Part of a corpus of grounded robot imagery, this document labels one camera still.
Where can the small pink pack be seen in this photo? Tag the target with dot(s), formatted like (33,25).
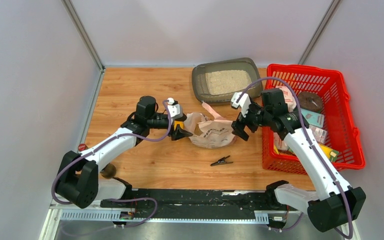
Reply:
(279,144)

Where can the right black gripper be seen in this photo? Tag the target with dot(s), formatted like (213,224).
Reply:
(253,106)

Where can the yellow plastic scoop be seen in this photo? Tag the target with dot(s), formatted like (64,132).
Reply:
(178,125)

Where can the grey litter box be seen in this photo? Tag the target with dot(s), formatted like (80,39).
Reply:
(215,82)

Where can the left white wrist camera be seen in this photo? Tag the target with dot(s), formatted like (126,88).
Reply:
(175,110)

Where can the teal box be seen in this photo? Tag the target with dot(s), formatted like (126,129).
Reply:
(313,118)

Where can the black bag clip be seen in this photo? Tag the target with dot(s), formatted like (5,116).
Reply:
(221,161)

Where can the cola bottle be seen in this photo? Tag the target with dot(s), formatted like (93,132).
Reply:
(107,172)

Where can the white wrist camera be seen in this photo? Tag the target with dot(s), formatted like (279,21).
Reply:
(175,110)
(241,100)

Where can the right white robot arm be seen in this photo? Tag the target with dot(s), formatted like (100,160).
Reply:
(334,202)

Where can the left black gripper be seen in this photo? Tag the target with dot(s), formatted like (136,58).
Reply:
(179,132)

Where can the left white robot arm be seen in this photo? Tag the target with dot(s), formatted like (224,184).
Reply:
(78,180)

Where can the red plastic basket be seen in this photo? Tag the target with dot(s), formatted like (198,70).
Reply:
(342,134)

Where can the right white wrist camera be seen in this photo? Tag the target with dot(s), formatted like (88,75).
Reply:
(241,100)

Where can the brown round tin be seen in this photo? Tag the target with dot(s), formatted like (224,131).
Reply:
(310,101)

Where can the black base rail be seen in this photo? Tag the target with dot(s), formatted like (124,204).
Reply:
(196,204)

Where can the pink white carton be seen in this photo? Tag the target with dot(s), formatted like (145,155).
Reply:
(288,98)

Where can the pink cat litter bag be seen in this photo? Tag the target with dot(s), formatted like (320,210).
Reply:
(211,131)

